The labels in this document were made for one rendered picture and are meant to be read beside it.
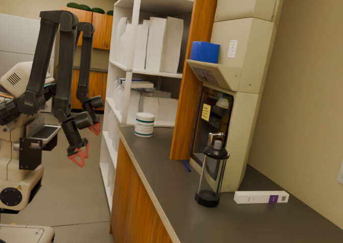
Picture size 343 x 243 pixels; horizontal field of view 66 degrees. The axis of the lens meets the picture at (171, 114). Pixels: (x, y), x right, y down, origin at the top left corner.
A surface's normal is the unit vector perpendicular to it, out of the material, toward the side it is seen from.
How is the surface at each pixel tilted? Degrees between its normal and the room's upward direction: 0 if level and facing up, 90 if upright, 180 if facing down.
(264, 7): 90
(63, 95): 77
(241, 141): 90
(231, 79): 90
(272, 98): 90
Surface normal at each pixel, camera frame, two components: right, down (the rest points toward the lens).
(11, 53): 0.34, 0.25
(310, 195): -0.93, -0.06
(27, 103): 0.12, 0.23
